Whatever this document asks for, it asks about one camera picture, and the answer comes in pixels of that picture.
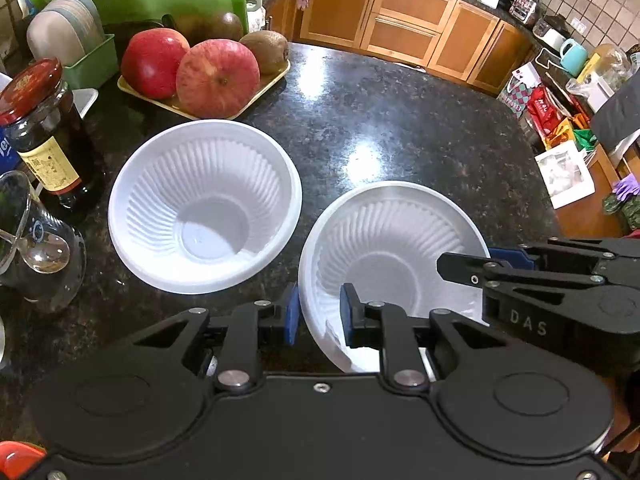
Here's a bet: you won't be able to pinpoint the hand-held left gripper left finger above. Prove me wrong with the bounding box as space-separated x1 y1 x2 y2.
132 284 302 394

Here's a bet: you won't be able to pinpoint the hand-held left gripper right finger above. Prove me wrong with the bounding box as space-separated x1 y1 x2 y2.
340 282 501 394

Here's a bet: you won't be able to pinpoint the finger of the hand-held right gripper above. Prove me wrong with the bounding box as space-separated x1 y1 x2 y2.
489 236 640 275
436 251 607 294

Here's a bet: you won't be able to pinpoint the white ribbed plastic bowl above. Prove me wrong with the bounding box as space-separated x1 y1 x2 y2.
298 220 351 374
312 180 493 374
107 119 303 295

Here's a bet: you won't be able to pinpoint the orange plastic plate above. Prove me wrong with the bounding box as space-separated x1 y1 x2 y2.
0 440 48 480

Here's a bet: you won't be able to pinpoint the stack of pale plates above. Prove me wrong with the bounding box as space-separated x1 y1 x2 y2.
26 0 106 67

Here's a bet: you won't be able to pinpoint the white cardboard box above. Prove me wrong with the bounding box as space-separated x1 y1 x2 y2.
534 141 596 210

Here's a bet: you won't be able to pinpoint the purple glove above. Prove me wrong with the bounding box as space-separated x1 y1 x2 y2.
612 174 640 202

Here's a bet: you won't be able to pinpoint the red snack packets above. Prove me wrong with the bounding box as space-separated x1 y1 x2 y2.
525 87 572 142

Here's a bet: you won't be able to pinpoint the patterned gift bag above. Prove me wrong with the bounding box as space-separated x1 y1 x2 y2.
498 62 544 114

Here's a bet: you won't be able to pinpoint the black cloth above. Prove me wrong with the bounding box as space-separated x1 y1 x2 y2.
590 85 640 154

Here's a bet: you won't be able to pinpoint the mint green mug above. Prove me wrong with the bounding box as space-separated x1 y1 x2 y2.
559 38 590 76

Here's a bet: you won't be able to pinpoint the clear plastic bag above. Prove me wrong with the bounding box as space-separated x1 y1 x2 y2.
565 44 634 97

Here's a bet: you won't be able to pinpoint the white rice cooker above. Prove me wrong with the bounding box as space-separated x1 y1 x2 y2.
532 17 569 52

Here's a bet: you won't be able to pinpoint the yellow fruit tray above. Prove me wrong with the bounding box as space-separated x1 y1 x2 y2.
117 57 292 122

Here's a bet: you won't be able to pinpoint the clear glass cup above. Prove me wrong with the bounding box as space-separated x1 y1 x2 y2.
0 170 87 312

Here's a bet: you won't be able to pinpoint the pink speckled apple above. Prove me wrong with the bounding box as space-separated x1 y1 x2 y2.
176 39 262 120

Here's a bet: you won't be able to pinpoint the wooden base cabinets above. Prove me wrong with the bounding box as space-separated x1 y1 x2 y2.
265 0 534 95

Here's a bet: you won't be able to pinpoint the metal spoon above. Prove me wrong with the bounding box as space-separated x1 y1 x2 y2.
0 227 71 274

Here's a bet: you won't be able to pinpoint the brown kiwi fruit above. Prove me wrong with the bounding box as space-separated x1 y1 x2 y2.
239 30 290 76
175 11 244 46

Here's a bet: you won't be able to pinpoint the dark sauce jar red lid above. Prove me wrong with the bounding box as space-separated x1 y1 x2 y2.
0 57 104 222

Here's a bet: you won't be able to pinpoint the deep red apple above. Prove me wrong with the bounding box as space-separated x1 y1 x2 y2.
121 28 192 101

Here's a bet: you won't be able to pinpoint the green dish rack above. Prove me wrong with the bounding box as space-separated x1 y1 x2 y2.
62 34 117 91

